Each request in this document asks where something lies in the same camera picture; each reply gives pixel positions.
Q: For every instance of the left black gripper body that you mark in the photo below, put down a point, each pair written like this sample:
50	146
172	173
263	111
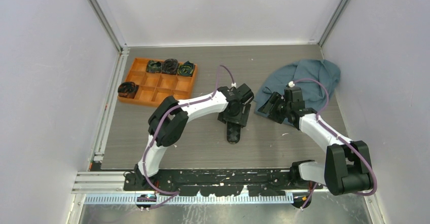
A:
238	116

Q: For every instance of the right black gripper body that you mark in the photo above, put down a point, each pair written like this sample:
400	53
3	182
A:
282	105

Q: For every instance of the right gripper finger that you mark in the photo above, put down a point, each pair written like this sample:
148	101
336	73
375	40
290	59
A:
270	105
277	114

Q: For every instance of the black glasses case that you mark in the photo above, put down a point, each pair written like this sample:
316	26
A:
233	132

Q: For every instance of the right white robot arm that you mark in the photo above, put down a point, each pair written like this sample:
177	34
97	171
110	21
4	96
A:
347	167

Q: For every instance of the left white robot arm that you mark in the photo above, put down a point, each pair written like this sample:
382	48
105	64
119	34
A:
170	118

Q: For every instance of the dark teal cloth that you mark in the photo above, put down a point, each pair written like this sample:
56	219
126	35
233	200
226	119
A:
317	79

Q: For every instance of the green yellow rolled tie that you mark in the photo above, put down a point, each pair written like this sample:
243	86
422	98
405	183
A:
186	69

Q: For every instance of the dark brown rolled tie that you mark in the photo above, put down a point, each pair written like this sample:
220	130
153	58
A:
170	66

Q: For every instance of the orange compartment tray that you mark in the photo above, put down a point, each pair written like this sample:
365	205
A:
155	87

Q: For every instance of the dark green rolled tie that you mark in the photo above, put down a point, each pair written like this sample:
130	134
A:
153	66

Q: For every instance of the black orange rolled tie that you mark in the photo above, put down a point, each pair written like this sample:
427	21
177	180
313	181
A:
128	90

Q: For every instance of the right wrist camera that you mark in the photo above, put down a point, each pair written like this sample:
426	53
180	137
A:
291	84

